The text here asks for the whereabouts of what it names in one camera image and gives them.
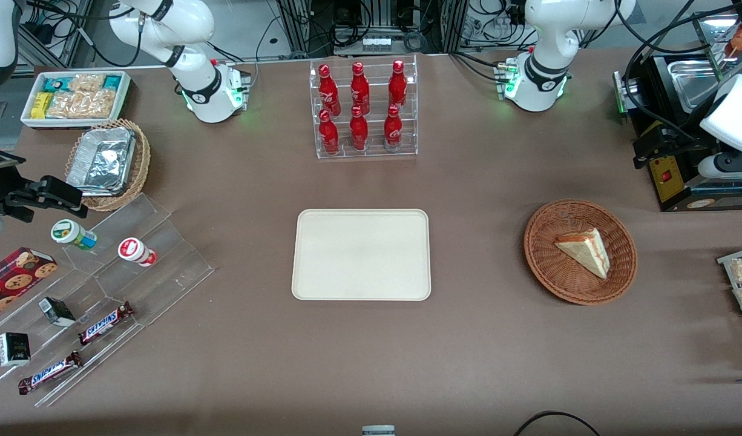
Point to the clear cracker pack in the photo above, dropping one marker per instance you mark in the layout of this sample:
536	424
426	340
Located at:
83	104
86	83

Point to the red cola bottle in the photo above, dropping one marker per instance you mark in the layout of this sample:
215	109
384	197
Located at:
397	85
328	134
359	132
393	130
328	91
359	89

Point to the white power strip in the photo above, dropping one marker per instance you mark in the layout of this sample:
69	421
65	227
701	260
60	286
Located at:
377	42

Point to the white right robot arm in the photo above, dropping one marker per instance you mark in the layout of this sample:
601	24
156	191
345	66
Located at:
165	30

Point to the steel food pan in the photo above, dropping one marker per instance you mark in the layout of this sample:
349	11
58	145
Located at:
692	82

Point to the aluminium foil tray stack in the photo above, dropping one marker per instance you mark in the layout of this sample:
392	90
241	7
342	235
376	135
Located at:
101	160

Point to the red cookie box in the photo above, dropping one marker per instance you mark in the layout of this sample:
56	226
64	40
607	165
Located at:
14	278

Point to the light wicker basket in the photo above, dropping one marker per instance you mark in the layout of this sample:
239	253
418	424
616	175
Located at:
140	163

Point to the brown wicker basket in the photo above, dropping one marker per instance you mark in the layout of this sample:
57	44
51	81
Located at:
546	266

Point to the red-lidded white cup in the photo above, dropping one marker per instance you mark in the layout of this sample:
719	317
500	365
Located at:
136	251

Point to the white plastic snack bin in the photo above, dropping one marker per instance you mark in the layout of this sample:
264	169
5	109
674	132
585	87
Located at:
126	91

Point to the brown snickers bar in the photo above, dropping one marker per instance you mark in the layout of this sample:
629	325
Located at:
50	373
105	323

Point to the triangular white sandwich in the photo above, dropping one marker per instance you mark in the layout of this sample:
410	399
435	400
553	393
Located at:
586	249

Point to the yellow snack packet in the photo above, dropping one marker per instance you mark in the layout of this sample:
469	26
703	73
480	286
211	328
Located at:
42	105

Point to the small black box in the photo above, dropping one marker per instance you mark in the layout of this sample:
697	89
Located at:
14	349
57	311

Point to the green-lidded white cup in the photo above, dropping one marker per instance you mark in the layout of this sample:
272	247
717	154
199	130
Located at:
71	233

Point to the teal snack packet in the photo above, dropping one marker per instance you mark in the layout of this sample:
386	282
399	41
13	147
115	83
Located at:
112	82
55	84

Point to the small grey device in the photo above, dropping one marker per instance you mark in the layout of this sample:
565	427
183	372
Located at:
378	430

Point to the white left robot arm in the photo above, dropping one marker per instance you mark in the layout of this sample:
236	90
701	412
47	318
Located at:
546	36

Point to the clear acrylic stepped display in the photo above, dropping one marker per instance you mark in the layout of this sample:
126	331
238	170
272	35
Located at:
177	266

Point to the orange fried food skewer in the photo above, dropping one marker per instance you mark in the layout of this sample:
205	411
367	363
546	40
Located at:
740	41

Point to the black hot food cabinet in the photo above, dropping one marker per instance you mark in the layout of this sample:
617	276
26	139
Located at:
679	194

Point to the clear acrylic bottle rack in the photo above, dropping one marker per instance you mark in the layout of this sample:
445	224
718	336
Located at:
371	154

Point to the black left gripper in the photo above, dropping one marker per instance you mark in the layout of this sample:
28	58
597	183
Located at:
675	138

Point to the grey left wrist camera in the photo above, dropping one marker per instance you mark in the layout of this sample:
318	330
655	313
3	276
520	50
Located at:
719	166

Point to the beige plastic tray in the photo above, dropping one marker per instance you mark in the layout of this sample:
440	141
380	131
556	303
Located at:
362	254

